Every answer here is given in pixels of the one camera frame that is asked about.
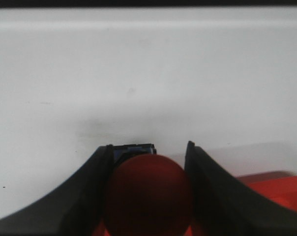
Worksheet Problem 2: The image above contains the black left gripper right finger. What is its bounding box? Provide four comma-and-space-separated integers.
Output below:
184, 141, 297, 236

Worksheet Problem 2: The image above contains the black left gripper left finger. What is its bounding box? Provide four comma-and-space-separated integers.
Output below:
0, 145, 114, 236

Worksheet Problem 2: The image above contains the red mushroom push button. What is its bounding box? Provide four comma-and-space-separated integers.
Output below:
103, 145, 193, 236

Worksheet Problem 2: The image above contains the red plastic tray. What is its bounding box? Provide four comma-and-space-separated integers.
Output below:
91, 170, 297, 236

